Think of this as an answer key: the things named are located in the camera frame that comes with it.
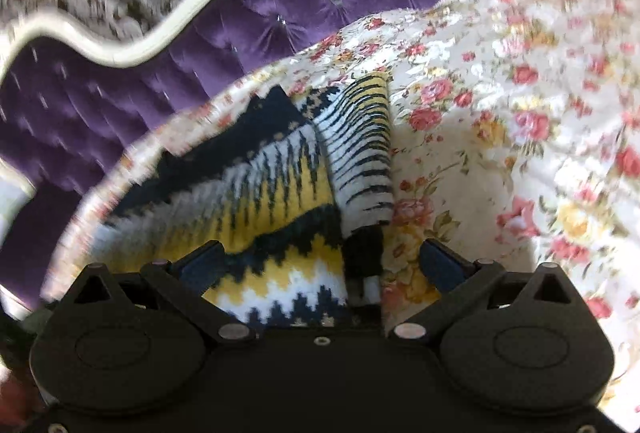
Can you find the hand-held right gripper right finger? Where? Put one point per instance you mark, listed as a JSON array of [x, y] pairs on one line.
[[440, 264]]

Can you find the yellow navy patterned knit sweater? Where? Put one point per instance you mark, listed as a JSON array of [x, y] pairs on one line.
[[280, 193]]

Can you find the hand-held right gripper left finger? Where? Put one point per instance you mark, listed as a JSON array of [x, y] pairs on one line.
[[202, 264]]

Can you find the floral blanket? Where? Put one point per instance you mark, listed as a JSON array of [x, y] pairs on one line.
[[525, 63]]

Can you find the dark red cloth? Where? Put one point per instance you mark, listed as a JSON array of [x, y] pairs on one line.
[[15, 398]]

